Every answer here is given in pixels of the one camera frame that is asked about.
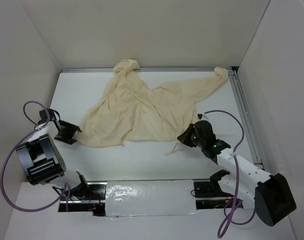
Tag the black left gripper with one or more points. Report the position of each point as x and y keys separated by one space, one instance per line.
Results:
x=72 y=129

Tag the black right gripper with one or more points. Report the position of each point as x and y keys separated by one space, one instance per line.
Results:
x=185 y=137

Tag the cream yellow jacket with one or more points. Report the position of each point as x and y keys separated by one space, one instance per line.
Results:
x=131 y=111

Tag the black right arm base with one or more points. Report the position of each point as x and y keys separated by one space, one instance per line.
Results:
x=209 y=195

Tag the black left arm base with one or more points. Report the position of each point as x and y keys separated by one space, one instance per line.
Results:
x=93 y=202

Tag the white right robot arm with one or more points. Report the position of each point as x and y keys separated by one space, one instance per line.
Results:
x=269 y=195

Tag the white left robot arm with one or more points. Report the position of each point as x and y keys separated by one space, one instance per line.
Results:
x=41 y=160

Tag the white taped front board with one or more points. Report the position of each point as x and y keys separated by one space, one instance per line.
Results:
x=149 y=198

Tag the aluminium frame rail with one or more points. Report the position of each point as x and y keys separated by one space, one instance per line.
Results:
x=77 y=91

